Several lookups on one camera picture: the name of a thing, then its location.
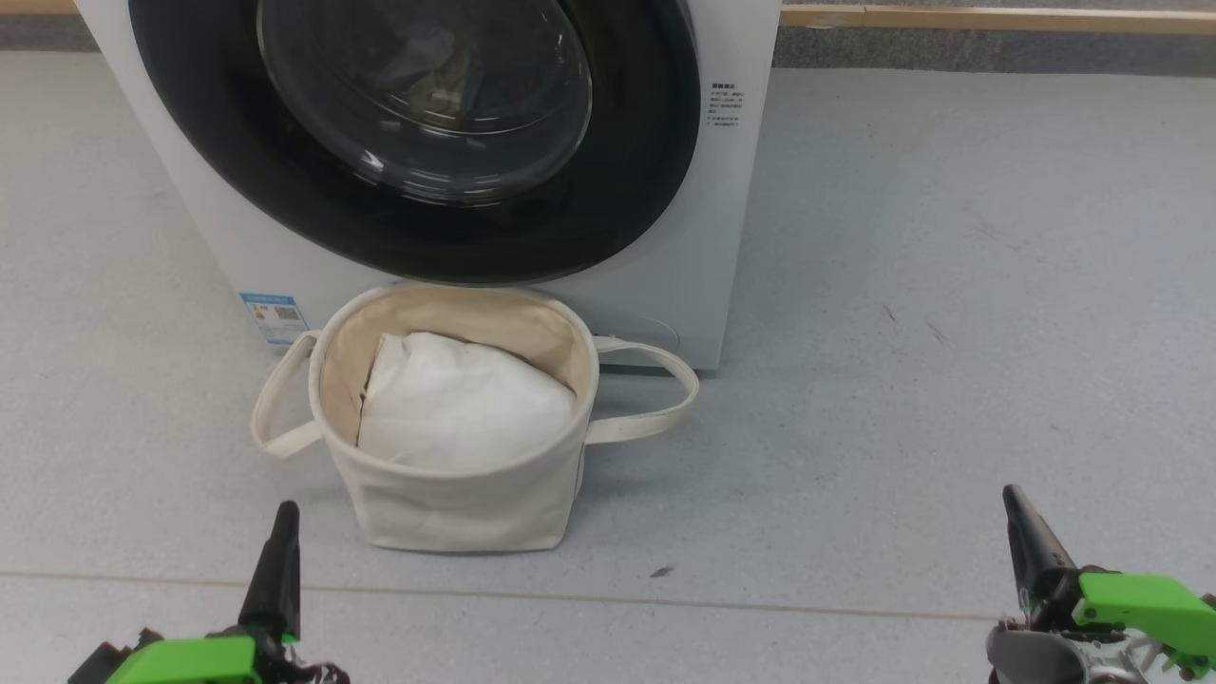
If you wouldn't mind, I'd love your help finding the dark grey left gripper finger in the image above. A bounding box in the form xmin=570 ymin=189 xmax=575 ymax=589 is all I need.
xmin=237 ymin=501 xmax=302 ymax=642

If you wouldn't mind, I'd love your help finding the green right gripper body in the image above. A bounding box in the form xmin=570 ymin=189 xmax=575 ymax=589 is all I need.
xmin=1073 ymin=568 xmax=1216 ymax=656

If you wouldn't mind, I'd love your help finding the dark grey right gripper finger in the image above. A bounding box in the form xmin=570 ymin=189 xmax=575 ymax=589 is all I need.
xmin=1002 ymin=484 xmax=1080 ymax=628

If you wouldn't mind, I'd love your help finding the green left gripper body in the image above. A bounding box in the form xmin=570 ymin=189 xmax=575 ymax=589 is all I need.
xmin=103 ymin=633 xmax=265 ymax=684

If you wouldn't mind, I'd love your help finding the black round glass washer door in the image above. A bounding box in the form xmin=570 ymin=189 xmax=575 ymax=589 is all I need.
xmin=128 ymin=0 xmax=702 ymax=286

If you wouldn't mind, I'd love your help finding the cream canvas laundry basket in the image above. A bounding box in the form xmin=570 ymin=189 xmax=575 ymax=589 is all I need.
xmin=250 ymin=285 xmax=700 ymax=554

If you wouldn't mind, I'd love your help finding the white cloth basket filler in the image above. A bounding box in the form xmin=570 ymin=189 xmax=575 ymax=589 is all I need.
xmin=357 ymin=332 xmax=578 ymax=473

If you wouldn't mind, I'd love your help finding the white front-load washing machine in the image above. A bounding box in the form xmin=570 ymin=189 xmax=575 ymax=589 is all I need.
xmin=74 ymin=0 xmax=783 ymax=371

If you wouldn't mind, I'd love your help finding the blue energy label sticker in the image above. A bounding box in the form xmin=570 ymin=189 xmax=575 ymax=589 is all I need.
xmin=239 ymin=292 xmax=311 ymax=347

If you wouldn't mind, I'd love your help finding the small printed text sticker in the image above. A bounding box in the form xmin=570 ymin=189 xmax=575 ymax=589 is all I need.
xmin=708 ymin=81 xmax=747 ymax=129

